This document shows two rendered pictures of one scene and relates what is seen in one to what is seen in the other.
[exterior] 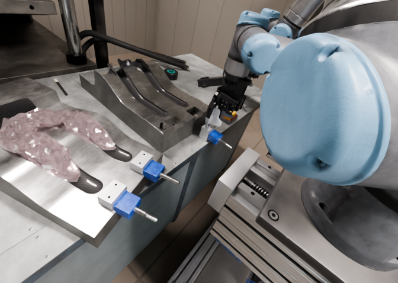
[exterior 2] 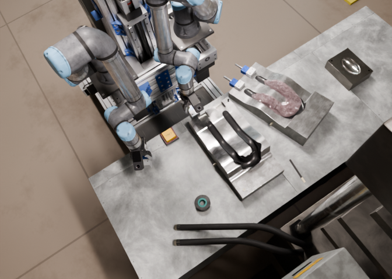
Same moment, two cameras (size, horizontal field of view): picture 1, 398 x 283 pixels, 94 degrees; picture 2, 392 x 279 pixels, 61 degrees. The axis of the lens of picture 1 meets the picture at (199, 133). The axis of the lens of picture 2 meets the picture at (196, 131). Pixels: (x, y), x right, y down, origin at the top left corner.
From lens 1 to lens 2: 182 cm
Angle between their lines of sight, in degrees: 70
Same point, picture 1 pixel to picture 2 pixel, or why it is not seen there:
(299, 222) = (203, 28)
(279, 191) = (203, 35)
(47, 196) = (273, 74)
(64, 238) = not seen: hidden behind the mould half
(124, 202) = (247, 69)
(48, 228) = not seen: hidden behind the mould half
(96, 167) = (258, 86)
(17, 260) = (277, 67)
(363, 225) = not seen: hidden behind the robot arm
